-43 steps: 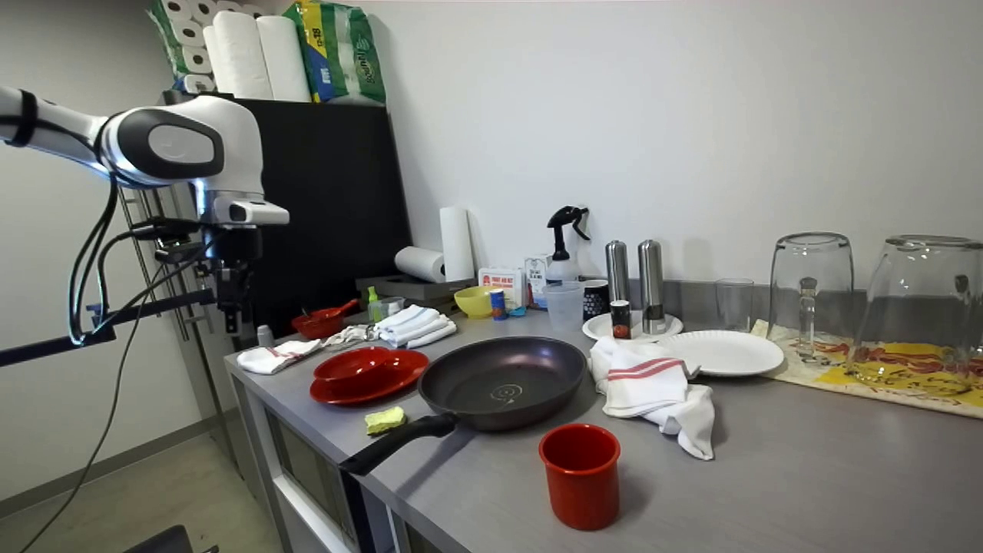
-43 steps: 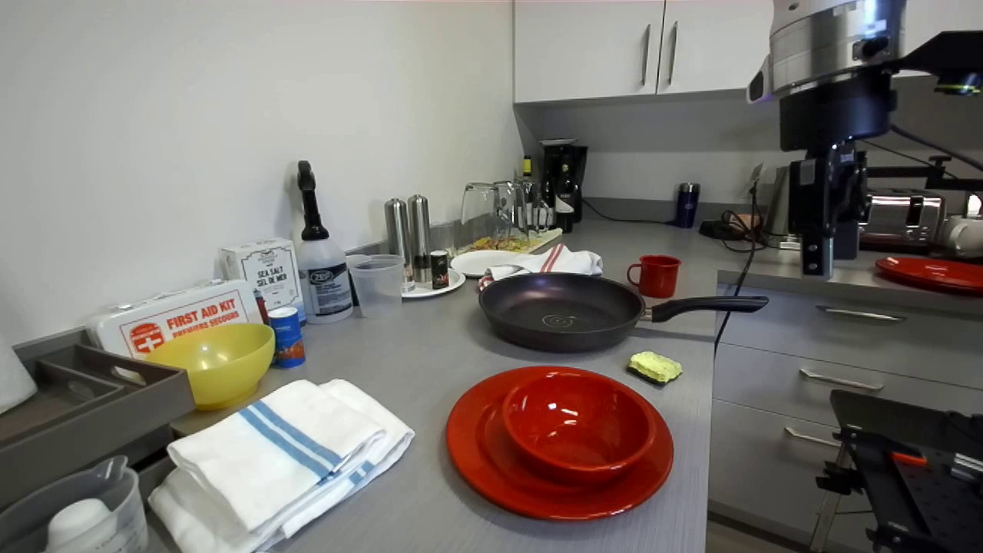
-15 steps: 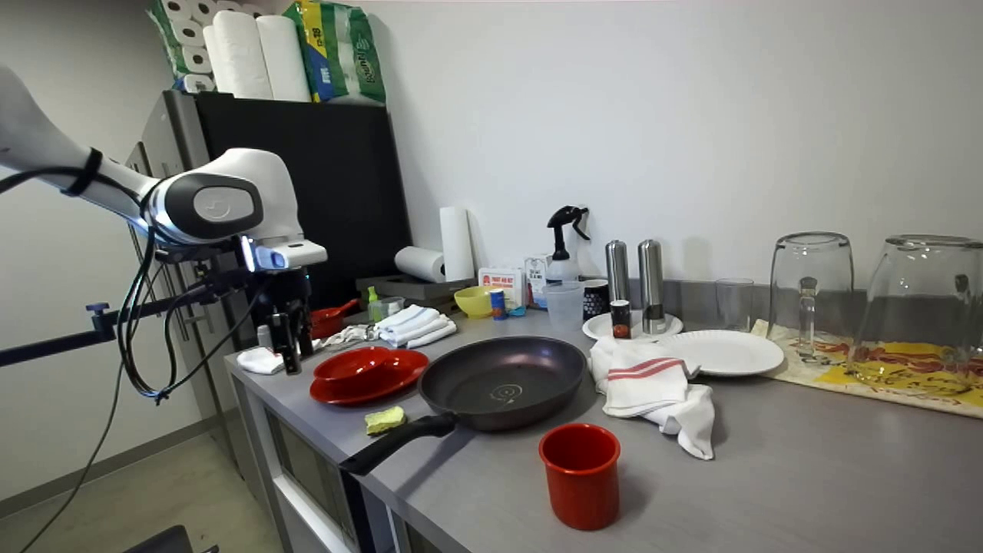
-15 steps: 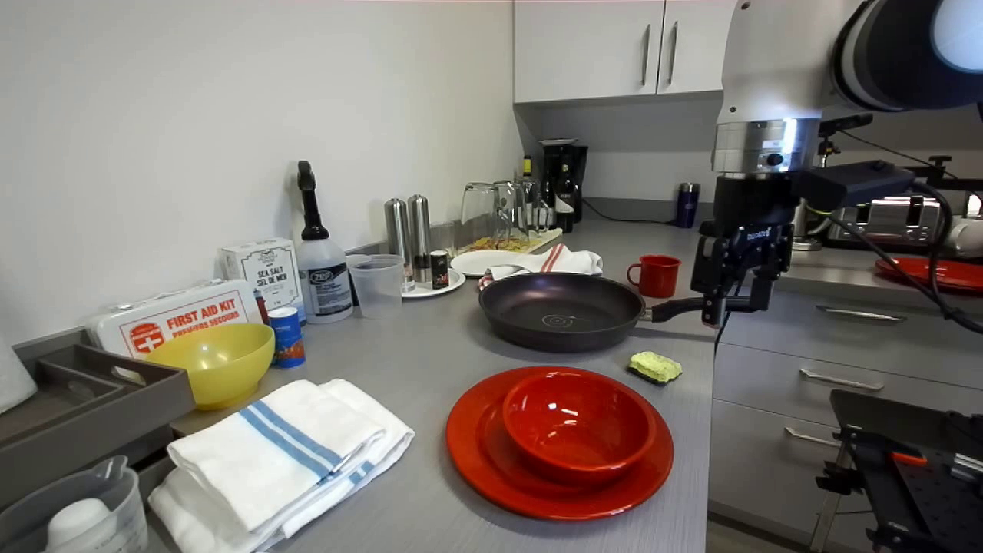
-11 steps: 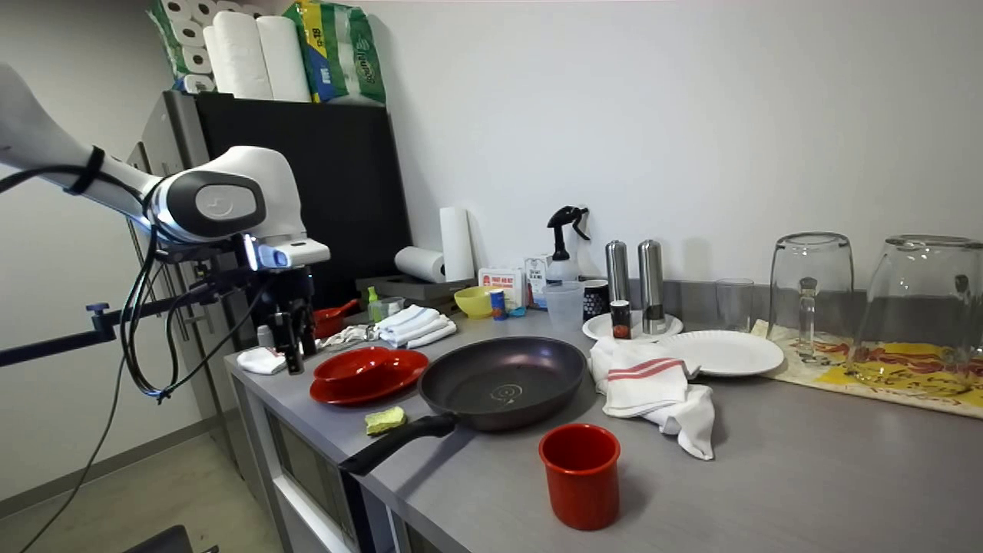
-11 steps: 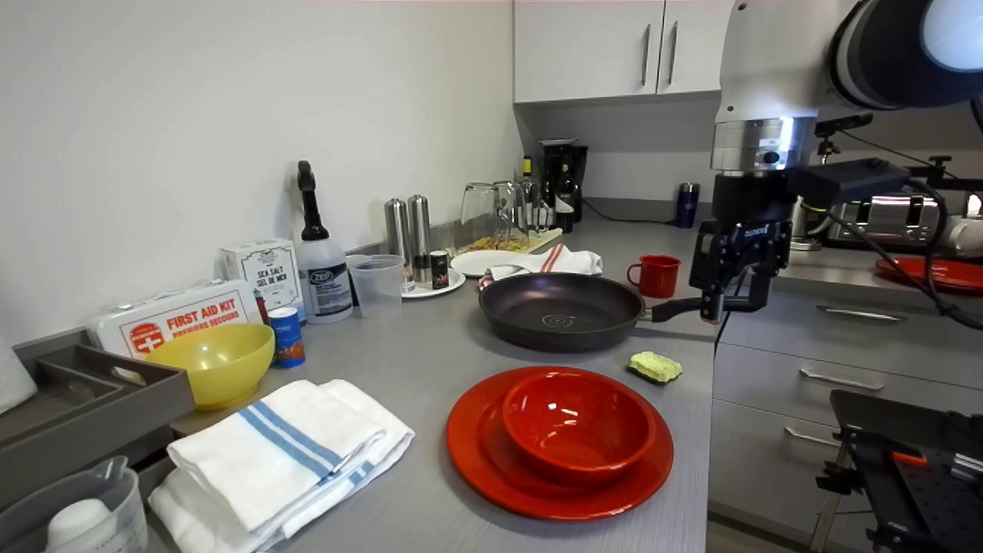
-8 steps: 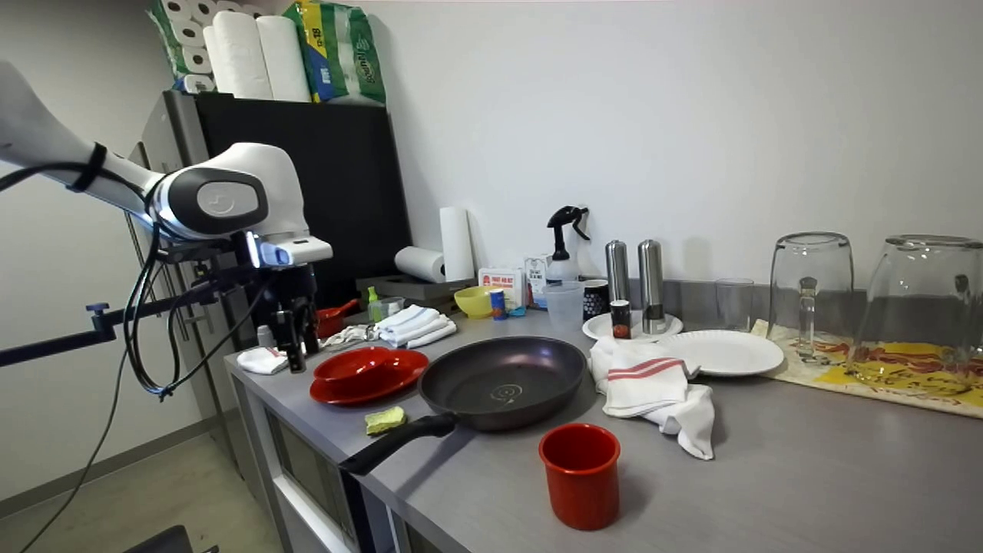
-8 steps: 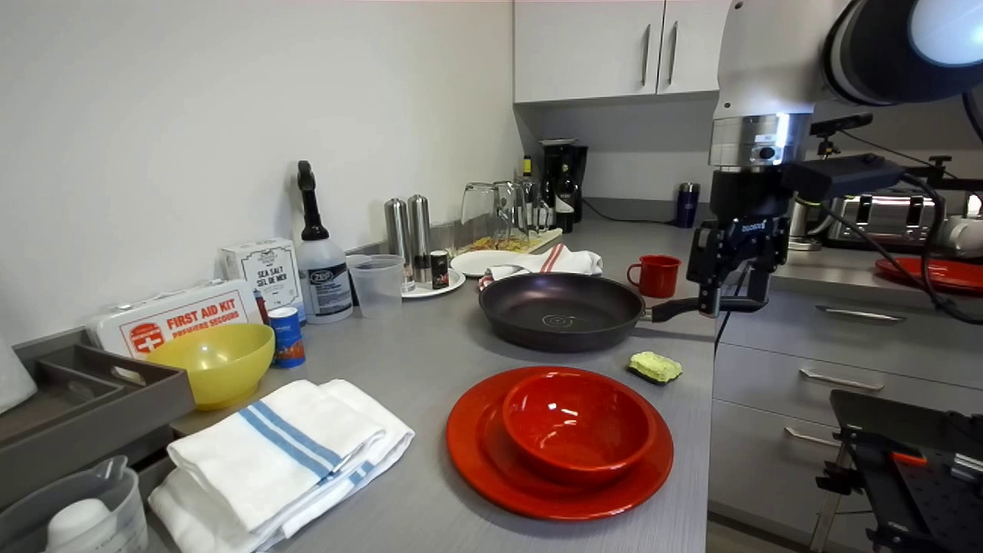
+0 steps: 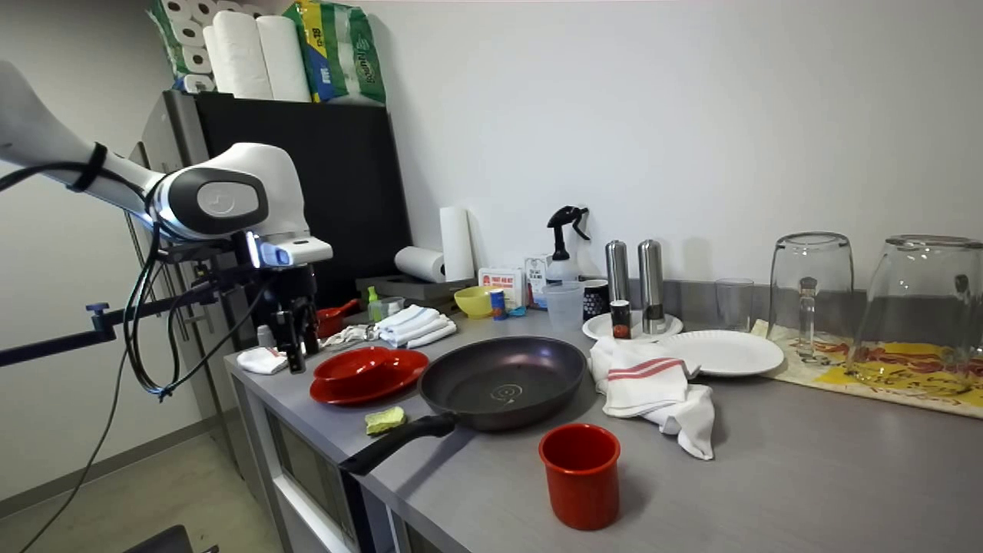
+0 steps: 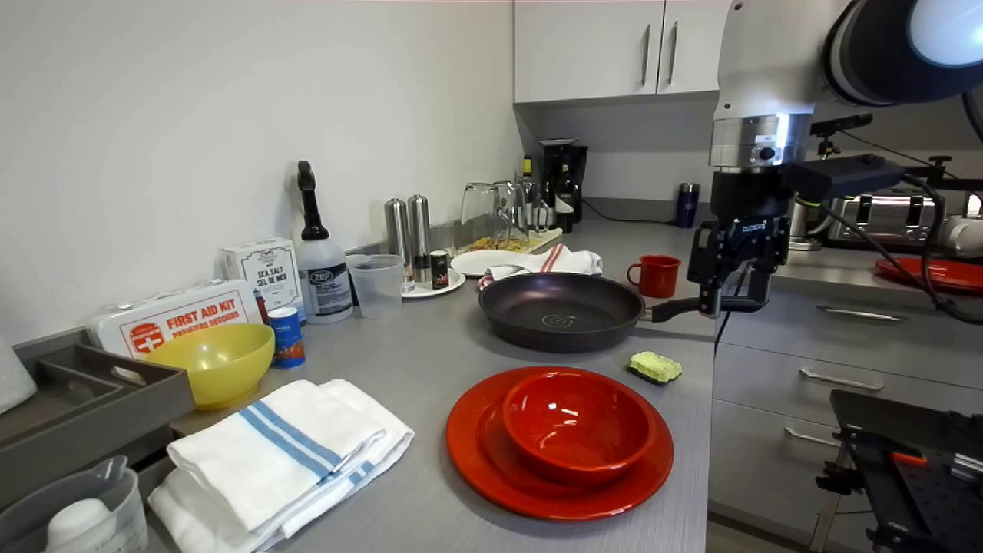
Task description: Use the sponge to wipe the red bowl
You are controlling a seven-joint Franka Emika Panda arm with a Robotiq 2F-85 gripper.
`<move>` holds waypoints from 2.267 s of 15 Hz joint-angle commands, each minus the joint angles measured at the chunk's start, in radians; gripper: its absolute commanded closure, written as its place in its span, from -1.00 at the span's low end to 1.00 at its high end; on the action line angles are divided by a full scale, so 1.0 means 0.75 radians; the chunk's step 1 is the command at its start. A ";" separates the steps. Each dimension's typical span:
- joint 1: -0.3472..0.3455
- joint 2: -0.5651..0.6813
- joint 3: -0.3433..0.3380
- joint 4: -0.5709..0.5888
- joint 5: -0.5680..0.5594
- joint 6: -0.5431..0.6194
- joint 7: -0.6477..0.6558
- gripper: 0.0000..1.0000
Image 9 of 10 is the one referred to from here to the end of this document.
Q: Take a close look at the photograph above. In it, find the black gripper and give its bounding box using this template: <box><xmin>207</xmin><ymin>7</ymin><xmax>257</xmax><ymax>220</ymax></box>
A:
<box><xmin>250</xmin><ymin>262</ymin><xmax>326</xmax><ymax>373</ymax></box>

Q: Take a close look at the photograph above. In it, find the large white plate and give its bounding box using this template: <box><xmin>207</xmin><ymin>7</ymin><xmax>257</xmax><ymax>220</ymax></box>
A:
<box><xmin>654</xmin><ymin>328</ymin><xmax>790</xmax><ymax>382</ymax></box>

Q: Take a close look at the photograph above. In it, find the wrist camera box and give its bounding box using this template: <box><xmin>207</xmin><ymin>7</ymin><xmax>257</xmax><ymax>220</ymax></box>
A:
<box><xmin>243</xmin><ymin>232</ymin><xmax>338</xmax><ymax>274</ymax></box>

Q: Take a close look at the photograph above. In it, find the steel shaker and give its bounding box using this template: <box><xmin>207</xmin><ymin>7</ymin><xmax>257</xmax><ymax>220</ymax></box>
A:
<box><xmin>601</xmin><ymin>235</ymin><xmax>632</xmax><ymax>308</ymax></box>
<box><xmin>635</xmin><ymin>235</ymin><xmax>671</xmax><ymax>339</ymax></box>

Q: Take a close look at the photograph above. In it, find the black frying pan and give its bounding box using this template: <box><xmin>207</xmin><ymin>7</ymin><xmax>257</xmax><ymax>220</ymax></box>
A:
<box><xmin>338</xmin><ymin>335</ymin><xmax>592</xmax><ymax>479</ymax></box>

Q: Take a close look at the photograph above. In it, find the black boom rod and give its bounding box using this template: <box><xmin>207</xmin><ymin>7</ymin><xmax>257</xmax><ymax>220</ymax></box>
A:
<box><xmin>0</xmin><ymin>280</ymin><xmax>257</xmax><ymax>367</ymax></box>

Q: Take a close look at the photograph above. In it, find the white towel blue stripe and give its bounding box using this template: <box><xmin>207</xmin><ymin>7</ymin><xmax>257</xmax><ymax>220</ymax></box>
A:
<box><xmin>369</xmin><ymin>301</ymin><xmax>460</xmax><ymax>353</ymax></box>

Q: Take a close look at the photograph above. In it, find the black base board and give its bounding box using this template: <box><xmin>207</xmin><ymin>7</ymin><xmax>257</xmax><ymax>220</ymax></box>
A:
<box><xmin>120</xmin><ymin>522</ymin><xmax>223</xmax><ymax>553</ymax></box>

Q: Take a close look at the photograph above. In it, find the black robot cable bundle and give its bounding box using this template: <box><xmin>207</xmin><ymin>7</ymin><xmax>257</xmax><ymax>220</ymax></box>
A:
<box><xmin>120</xmin><ymin>227</ymin><xmax>270</xmax><ymax>406</ymax></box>

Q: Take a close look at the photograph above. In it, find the white spray bottle black nozzle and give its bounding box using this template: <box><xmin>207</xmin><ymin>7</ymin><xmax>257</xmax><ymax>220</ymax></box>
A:
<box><xmin>541</xmin><ymin>202</ymin><xmax>592</xmax><ymax>335</ymax></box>

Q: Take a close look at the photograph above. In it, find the green plastic package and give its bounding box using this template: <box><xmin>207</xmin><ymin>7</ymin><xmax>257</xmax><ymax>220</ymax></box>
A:
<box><xmin>284</xmin><ymin>0</ymin><xmax>390</xmax><ymax>107</ymax></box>

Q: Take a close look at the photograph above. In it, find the small red container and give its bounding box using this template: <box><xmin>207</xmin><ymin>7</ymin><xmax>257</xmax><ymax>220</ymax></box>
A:
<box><xmin>314</xmin><ymin>297</ymin><xmax>363</xmax><ymax>340</ymax></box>

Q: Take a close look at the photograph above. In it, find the toilet paper pack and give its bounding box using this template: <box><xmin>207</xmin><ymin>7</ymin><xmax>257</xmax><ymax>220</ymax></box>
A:
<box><xmin>149</xmin><ymin>0</ymin><xmax>218</xmax><ymax>96</ymax></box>

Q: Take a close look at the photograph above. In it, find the small white plate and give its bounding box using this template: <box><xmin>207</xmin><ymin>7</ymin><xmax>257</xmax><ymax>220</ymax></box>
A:
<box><xmin>581</xmin><ymin>308</ymin><xmax>686</xmax><ymax>344</ymax></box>

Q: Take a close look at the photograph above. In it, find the upturned clear wine glass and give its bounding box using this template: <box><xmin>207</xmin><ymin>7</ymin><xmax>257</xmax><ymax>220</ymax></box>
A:
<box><xmin>854</xmin><ymin>232</ymin><xmax>983</xmax><ymax>377</ymax></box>
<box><xmin>764</xmin><ymin>230</ymin><xmax>858</xmax><ymax>367</ymax></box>

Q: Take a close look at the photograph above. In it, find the small white cloth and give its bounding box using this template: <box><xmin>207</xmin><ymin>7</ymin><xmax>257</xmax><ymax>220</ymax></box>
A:
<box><xmin>234</xmin><ymin>344</ymin><xmax>291</xmax><ymax>377</ymax></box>

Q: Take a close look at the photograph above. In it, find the white towel red stripe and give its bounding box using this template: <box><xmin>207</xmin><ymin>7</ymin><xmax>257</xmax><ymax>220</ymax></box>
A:
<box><xmin>583</xmin><ymin>335</ymin><xmax>719</xmax><ymax>463</ymax></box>

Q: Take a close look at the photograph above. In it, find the large white paper roll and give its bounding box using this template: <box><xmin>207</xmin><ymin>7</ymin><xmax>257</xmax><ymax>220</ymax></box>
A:
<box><xmin>255</xmin><ymin>13</ymin><xmax>314</xmax><ymax>103</ymax></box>
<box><xmin>201</xmin><ymin>10</ymin><xmax>272</xmax><ymax>101</ymax></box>

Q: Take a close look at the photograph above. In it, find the yellow bowl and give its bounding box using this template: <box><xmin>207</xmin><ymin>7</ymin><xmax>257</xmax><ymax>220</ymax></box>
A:
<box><xmin>453</xmin><ymin>283</ymin><xmax>498</xmax><ymax>320</ymax></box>

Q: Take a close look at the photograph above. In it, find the black cabinet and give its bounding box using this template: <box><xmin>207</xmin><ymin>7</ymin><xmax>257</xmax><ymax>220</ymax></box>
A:
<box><xmin>163</xmin><ymin>88</ymin><xmax>412</xmax><ymax>310</ymax></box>

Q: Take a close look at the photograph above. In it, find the grey counter cabinet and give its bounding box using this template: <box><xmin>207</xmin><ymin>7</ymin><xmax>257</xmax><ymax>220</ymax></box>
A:
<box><xmin>223</xmin><ymin>371</ymin><xmax>412</xmax><ymax>553</ymax></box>

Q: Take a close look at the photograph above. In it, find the grey tray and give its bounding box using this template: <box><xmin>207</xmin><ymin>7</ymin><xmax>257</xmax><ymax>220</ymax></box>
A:
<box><xmin>353</xmin><ymin>269</ymin><xmax>478</xmax><ymax>310</ymax></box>

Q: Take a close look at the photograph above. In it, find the red cup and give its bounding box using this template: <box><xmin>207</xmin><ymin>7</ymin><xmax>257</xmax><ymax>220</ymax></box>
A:
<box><xmin>539</xmin><ymin>419</ymin><xmax>623</xmax><ymax>534</ymax></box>

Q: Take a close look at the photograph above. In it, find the red plate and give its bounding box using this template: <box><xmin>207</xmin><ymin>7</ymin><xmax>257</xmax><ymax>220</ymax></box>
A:
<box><xmin>308</xmin><ymin>348</ymin><xmax>434</xmax><ymax>408</ymax></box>

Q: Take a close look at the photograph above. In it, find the red bowl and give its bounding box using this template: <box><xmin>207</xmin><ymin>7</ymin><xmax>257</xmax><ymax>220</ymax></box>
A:
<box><xmin>315</xmin><ymin>344</ymin><xmax>412</xmax><ymax>388</ymax></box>

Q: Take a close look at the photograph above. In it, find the white paper towel roll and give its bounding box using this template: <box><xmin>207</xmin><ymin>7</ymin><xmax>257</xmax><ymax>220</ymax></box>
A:
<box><xmin>394</xmin><ymin>241</ymin><xmax>453</xmax><ymax>284</ymax></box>
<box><xmin>440</xmin><ymin>202</ymin><xmax>477</xmax><ymax>284</ymax></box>

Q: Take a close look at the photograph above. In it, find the yellow sponge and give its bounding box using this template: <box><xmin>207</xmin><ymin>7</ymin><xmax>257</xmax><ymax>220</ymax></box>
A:
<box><xmin>363</xmin><ymin>406</ymin><xmax>412</xmax><ymax>439</ymax></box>

